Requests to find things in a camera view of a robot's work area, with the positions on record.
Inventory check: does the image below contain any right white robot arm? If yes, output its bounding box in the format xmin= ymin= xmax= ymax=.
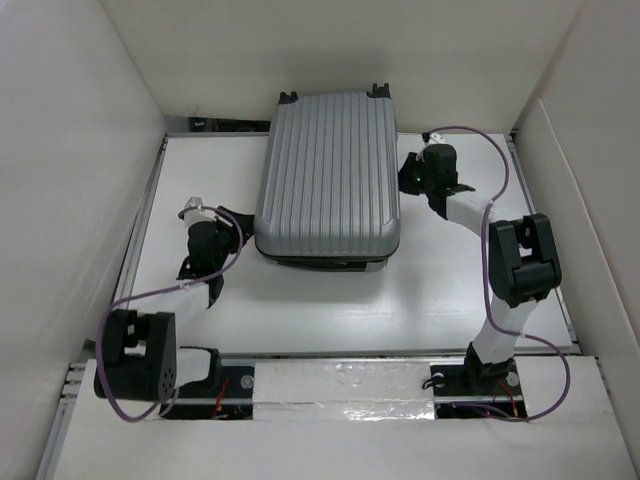
xmin=399 ymin=144 xmax=562 ymax=397

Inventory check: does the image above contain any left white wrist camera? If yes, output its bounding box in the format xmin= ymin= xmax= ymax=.
xmin=178 ymin=197 xmax=214 ymax=228

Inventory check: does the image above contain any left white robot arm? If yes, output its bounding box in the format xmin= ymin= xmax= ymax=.
xmin=94 ymin=207 xmax=254 ymax=404

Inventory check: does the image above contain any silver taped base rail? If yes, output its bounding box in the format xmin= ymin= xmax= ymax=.
xmin=161 ymin=358 xmax=527 ymax=422

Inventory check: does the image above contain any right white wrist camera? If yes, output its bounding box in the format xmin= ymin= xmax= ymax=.
xmin=422 ymin=132 xmax=449 ymax=153

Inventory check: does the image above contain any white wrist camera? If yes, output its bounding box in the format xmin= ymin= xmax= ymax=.
xmin=178 ymin=197 xmax=214 ymax=228
xmin=422 ymin=132 xmax=449 ymax=153

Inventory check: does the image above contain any grey hard-shell suitcase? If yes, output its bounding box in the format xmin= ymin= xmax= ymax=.
xmin=254 ymin=84 xmax=401 ymax=272

